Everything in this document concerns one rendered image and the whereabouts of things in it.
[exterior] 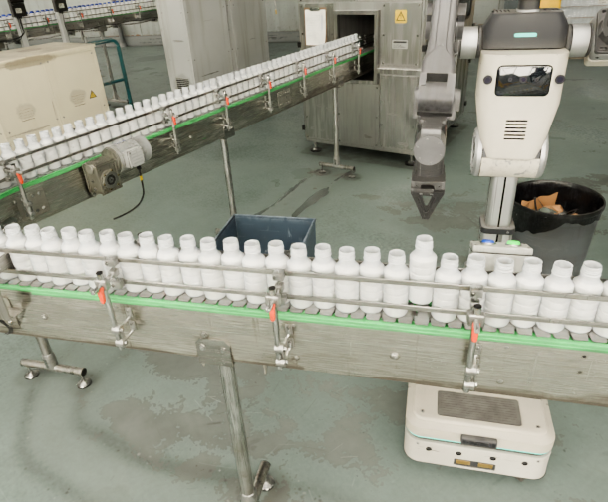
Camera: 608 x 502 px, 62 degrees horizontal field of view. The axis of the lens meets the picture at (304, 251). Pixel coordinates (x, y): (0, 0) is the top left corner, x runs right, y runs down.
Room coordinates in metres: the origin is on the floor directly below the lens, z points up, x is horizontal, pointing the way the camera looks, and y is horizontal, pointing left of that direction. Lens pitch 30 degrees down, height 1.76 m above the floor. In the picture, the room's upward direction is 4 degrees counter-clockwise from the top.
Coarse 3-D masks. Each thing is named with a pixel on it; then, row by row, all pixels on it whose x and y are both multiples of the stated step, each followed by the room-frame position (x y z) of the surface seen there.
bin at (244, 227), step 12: (240, 216) 1.71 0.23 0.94; (252, 216) 1.70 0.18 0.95; (264, 216) 1.69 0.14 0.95; (276, 216) 1.68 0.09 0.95; (228, 228) 1.65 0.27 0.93; (240, 228) 1.71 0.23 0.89; (252, 228) 1.70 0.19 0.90; (264, 228) 1.69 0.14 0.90; (276, 228) 1.68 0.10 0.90; (288, 228) 1.66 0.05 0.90; (300, 228) 1.65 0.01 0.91; (312, 228) 1.60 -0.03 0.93; (216, 240) 1.54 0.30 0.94; (240, 240) 1.71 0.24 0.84; (264, 240) 1.69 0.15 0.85; (288, 240) 1.67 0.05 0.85; (300, 240) 1.65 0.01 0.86; (312, 240) 1.59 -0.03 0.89; (264, 252) 1.69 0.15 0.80; (312, 252) 1.58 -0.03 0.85; (264, 372) 1.16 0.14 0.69
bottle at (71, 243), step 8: (64, 232) 1.22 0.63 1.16; (72, 232) 1.22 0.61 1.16; (64, 240) 1.22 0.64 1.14; (72, 240) 1.22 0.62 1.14; (64, 248) 1.21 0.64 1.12; (72, 248) 1.21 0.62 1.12; (72, 264) 1.20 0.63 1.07; (80, 264) 1.21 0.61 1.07; (72, 272) 1.21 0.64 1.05; (80, 272) 1.21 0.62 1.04; (72, 280) 1.21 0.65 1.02; (80, 280) 1.20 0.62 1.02
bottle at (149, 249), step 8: (144, 232) 1.19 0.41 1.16; (144, 240) 1.16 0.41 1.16; (152, 240) 1.17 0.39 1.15; (144, 248) 1.16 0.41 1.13; (152, 248) 1.16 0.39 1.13; (144, 256) 1.14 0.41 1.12; (152, 256) 1.15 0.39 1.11; (144, 264) 1.15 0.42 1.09; (144, 272) 1.15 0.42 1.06; (152, 272) 1.14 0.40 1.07; (152, 280) 1.14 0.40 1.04; (160, 280) 1.15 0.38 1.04; (152, 288) 1.14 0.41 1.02; (160, 288) 1.15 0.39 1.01
